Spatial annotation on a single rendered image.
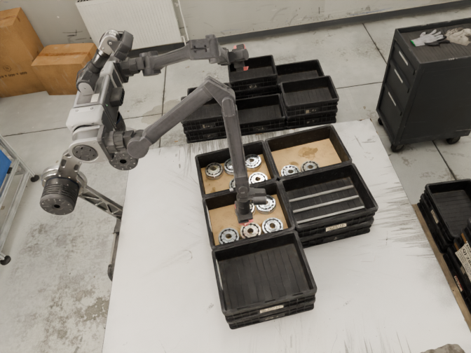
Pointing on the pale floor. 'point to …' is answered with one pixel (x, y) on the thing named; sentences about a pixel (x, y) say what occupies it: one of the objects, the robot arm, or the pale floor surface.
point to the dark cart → (426, 87)
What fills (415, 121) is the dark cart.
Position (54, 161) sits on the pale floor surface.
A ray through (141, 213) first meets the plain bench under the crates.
